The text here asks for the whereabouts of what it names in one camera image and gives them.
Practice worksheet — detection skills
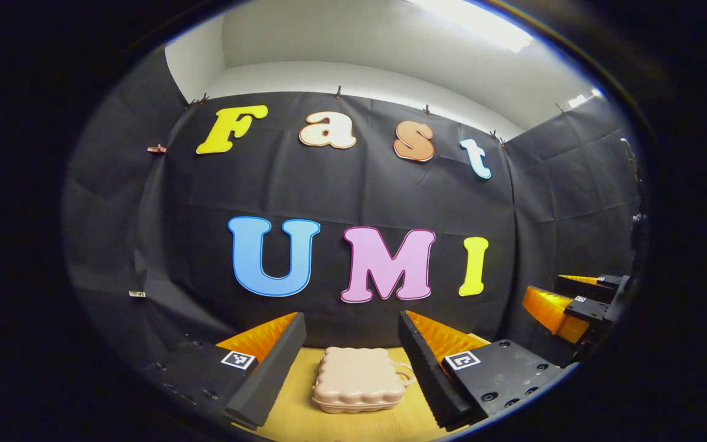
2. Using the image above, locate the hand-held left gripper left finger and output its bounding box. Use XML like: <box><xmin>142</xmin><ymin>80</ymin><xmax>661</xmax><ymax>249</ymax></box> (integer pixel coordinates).
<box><xmin>148</xmin><ymin>311</ymin><xmax>307</xmax><ymax>430</ymax></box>

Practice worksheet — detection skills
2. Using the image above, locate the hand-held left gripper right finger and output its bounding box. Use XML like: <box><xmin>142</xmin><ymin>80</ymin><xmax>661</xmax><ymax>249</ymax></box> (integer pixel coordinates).
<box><xmin>397</xmin><ymin>309</ymin><xmax>576</xmax><ymax>431</ymax></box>

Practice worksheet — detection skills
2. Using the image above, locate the pink suitcase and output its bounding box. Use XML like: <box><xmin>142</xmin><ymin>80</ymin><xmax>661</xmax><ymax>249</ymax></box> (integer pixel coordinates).
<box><xmin>311</xmin><ymin>346</ymin><xmax>417</xmax><ymax>414</ymax></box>

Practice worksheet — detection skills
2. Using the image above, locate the black backdrop cloth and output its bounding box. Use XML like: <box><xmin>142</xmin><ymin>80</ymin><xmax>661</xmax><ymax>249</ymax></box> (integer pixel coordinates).
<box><xmin>62</xmin><ymin>46</ymin><xmax>646</xmax><ymax>369</ymax></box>

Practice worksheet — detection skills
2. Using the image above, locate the ceiling light panel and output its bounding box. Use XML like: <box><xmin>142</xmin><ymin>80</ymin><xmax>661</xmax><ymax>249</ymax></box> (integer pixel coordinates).
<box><xmin>408</xmin><ymin>0</ymin><xmax>536</xmax><ymax>54</ymax></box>

